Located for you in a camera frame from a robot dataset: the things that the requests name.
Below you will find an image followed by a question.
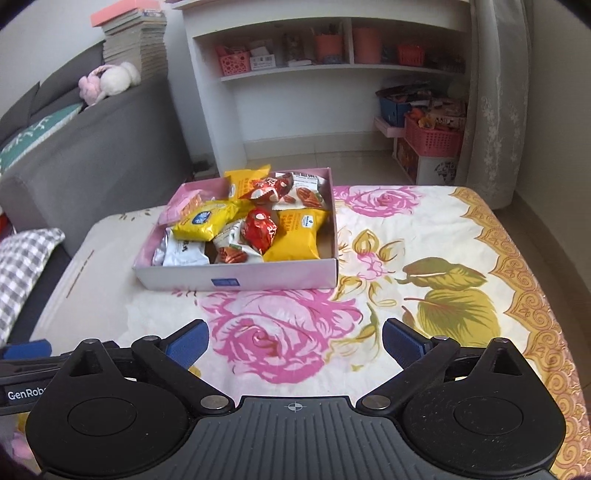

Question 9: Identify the white monkey cake pack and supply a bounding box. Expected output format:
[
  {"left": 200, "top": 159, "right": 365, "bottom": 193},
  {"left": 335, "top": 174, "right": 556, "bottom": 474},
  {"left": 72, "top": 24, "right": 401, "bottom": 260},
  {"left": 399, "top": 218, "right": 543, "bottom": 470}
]
[{"left": 162, "top": 228, "right": 209, "bottom": 267}]

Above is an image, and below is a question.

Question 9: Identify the pink wafer pack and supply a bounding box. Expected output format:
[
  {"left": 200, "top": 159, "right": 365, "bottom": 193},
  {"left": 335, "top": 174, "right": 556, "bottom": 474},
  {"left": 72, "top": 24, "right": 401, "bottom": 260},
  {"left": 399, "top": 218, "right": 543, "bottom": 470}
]
[{"left": 157, "top": 190, "right": 202, "bottom": 226}]

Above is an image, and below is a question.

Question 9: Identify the yellow cracker pack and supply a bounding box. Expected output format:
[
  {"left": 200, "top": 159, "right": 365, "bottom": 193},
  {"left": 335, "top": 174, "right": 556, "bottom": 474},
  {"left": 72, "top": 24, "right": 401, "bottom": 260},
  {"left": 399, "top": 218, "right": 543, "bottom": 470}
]
[{"left": 171, "top": 200, "right": 239, "bottom": 242}]

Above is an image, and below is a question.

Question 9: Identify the white green snack pack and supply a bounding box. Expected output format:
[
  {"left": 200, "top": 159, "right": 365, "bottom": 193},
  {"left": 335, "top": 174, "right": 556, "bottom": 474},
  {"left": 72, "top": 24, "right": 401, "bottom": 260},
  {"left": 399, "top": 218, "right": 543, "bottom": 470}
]
[{"left": 212, "top": 219, "right": 263, "bottom": 264}]

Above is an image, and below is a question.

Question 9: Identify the red candy pouch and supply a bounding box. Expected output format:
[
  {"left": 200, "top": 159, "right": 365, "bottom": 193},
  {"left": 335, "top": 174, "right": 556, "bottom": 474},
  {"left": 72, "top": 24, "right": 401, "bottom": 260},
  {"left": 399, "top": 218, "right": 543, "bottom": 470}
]
[{"left": 242, "top": 207, "right": 277, "bottom": 255}]

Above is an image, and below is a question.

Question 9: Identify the yellow waffle sandwich pack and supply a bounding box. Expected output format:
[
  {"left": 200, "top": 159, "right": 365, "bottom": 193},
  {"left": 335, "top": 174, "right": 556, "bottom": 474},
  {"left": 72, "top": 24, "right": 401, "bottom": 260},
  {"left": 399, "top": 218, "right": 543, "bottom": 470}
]
[{"left": 263, "top": 209, "right": 329, "bottom": 262}]

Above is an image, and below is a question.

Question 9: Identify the red white candy pack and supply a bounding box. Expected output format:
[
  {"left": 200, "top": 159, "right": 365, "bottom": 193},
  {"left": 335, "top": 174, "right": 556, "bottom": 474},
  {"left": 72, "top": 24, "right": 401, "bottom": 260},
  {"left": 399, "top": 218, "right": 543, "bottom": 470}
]
[{"left": 240, "top": 173, "right": 293, "bottom": 203}]

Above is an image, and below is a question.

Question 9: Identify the white pecan snack pack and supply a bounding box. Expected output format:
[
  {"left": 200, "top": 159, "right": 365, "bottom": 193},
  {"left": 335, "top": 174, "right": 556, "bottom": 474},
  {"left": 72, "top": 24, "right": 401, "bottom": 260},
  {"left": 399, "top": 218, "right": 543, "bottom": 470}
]
[{"left": 271, "top": 172, "right": 328, "bottom": 211}]

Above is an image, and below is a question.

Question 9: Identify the silver foil candy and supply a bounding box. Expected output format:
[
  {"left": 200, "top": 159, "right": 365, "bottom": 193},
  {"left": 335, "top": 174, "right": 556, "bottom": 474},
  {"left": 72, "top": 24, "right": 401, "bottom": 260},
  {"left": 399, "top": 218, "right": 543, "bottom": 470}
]
[{"left": 151, "top": 231, "right": 168, "bottom": 266}]

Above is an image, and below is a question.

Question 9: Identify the purple gloved left hand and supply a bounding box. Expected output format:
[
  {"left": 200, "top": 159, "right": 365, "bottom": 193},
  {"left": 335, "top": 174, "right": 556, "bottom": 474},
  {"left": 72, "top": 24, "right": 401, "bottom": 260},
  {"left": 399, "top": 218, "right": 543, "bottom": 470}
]
[{"left": 9, "top": 412, "right": 34, "bottom": 461}]

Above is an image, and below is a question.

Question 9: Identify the grey checkered pillow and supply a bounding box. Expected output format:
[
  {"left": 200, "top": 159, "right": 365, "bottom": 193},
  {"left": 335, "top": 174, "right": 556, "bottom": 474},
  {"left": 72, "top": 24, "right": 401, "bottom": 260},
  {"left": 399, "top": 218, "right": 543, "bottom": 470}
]
[{"left": 1, "top": 228, "right": 65, "bottom": 346}]

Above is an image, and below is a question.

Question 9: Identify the floral tablecloth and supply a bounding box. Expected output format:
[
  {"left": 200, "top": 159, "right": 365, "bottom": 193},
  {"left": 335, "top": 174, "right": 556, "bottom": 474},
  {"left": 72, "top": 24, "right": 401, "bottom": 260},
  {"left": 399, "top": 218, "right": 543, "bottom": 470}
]
[{"left": 33, "top": 186, "right": 590, "bottom": 479}]

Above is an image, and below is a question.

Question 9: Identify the teal cushion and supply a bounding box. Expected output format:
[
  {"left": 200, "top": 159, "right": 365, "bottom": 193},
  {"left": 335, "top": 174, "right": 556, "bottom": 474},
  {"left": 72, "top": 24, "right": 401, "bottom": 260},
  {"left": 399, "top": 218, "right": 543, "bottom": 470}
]
[{"left": 0, "top": 102, "right": 84, "bottom": 174}]

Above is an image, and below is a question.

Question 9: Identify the grey sofa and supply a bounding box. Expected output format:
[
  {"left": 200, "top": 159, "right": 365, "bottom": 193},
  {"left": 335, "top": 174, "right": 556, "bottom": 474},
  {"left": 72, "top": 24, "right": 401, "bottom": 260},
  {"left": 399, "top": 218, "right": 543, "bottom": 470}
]
[{"left": 0, "top": 41, "right": 195, "bottom": 342}]

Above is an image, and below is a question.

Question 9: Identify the pink cardboard box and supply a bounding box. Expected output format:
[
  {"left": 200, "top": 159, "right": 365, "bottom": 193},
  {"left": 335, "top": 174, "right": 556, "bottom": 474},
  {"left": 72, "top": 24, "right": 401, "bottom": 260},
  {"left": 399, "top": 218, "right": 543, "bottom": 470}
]
[{"left": 132, "top": 167, "right": 339, "bottom": 292}]

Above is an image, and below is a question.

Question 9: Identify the lace curtain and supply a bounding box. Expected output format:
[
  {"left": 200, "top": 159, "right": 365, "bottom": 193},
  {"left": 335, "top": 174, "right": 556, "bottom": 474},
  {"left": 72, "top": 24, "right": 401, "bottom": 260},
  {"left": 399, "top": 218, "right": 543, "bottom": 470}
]
[{"left": 455, "top": 0, "right": 532, "bottom": 210}]

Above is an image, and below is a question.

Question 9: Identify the pink plastic basket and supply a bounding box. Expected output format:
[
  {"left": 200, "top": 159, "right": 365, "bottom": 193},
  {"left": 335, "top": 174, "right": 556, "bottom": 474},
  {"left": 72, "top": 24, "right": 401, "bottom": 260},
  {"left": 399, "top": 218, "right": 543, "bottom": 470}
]
[{"left": 405, "top": 115, "right": 463, "bottom": 157}]

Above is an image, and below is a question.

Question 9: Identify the plush bunny toy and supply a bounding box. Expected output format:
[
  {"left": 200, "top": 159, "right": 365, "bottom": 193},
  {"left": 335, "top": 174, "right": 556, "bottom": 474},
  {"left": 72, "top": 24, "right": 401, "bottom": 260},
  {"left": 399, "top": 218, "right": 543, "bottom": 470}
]
[{"left": 78, "top": 62, "right": 141, "bottom": 106}]

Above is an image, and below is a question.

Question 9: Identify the blue storage bin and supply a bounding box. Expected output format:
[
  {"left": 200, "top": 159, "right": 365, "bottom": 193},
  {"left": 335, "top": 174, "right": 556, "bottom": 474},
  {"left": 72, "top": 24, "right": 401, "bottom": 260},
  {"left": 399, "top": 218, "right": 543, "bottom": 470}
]
[{"left": 379, "top": 97, "right": 413, "bottom": 128}]

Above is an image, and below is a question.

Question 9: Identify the stack of books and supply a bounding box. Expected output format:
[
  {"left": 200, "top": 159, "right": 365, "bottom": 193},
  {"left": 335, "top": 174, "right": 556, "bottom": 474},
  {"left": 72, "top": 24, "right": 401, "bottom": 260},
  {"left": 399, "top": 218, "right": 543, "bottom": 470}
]
[{"left": 90, "top": 0, "right": 168, "bottom": 79}]

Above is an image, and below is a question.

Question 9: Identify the small pink shelf basket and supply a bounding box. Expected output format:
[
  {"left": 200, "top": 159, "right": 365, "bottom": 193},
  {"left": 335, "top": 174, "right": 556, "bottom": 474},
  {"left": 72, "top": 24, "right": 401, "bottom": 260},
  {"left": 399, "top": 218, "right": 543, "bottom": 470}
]
[{"left": 215, "top": 45, "right": 252, "bottom": 76}]

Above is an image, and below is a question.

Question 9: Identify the white shelf unit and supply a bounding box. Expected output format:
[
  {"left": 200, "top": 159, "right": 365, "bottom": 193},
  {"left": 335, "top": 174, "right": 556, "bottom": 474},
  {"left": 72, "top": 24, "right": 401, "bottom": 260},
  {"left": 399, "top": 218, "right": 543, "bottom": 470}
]
[{"left": 171, "top": 1, "right": 471, "bottom": 171}]

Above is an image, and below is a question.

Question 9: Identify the red small basket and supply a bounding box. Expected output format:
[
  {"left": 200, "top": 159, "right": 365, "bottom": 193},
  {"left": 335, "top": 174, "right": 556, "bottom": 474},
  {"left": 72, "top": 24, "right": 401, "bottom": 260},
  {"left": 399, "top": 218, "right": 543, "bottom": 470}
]
[{"left": 397, "top": 44, "right": 425, "bottom": 67}]

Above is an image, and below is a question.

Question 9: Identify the pink storage cup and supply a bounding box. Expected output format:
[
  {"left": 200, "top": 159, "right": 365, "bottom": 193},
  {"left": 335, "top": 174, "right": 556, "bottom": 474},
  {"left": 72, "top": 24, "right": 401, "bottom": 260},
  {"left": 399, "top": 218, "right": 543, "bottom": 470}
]
[{"left": 353, "top": 27, "right": 383, "bottom": 64}]

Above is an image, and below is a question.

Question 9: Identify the orange pen cup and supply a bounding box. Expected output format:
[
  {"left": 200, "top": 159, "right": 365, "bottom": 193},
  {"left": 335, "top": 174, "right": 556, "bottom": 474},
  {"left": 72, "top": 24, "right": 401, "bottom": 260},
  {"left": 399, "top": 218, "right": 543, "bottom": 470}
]
[{"left": 315, "top": 34, "right": 344, "bottom": 64}]

